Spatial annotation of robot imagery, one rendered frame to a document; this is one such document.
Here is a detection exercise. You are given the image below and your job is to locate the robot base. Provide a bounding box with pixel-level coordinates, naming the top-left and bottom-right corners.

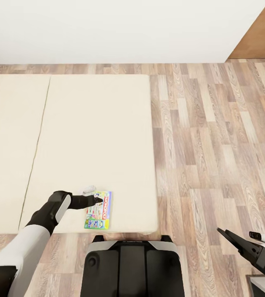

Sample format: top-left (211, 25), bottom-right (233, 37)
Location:
top-left (80, 235), bottom-right (185, 297)

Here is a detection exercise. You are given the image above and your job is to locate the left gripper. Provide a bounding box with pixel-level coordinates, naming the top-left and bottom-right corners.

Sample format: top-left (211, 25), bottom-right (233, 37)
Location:
top-left (75, 195), bottom-right (103, 210)

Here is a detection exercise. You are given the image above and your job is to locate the board game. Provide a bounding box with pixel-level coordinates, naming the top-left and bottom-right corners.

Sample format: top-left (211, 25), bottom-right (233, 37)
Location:
top-left (84, 191), bottom-right (112, 230)

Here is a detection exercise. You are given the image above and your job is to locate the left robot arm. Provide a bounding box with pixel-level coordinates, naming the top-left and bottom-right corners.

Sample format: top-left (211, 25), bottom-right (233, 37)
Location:
top-left (0, 185), bottom-right (103, 297)

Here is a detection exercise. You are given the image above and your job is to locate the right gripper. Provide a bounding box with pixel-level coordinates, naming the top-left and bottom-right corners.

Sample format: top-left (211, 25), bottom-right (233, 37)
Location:
top-left (217, 228), bottom-right (265, 274)

